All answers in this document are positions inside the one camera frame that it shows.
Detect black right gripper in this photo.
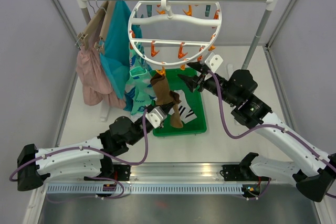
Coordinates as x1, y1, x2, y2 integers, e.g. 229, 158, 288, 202
177, 60, 238, 106

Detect brown ribbed sock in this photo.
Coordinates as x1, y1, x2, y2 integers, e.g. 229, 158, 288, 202
150, 73, 181, 105

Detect white black-striped sock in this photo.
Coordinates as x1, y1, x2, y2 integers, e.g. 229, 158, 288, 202
175, 90, 197, 124

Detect mint patterned sock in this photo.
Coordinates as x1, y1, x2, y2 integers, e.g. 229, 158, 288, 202
129, 44, 148, 80
125, 66, 156, 121

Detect white round clip hanger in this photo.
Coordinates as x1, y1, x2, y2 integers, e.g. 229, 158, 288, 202
128, 0, 222, 75

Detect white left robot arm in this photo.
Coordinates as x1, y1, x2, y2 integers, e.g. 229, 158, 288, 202
9, 103, 173, 191

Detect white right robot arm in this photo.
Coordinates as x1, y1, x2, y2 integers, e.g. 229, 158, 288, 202
179, 62, 335, 202

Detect beige wooden hanger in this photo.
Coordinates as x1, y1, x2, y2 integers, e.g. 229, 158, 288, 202
75, 0, 108, 50
94, 0, 116, 54

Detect green plastic tray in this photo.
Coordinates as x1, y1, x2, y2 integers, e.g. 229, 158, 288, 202
153, 68, 207, 137

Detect pink garment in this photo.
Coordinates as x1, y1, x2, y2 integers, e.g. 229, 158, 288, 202
76, 46, 126, 109

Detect teal shirt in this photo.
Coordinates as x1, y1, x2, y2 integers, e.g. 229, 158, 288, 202
100, 1, 132, 111

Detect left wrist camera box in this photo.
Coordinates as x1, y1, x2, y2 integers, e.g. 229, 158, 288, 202
145, 106, 167, 129

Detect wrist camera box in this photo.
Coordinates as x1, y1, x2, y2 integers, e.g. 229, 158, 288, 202
204, 52, 223, 73
145, 106, 167, 129

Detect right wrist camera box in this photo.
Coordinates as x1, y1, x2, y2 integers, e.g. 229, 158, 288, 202
204, 52, 223, 73

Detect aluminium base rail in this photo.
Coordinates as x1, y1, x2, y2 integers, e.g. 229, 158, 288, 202
62, 162, 322, 186

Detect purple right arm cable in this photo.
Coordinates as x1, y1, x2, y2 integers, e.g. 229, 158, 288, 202
208, 70, 336, 201

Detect white slotted cable duct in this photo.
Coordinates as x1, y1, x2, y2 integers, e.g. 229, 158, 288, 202
47, 183, 243, 195

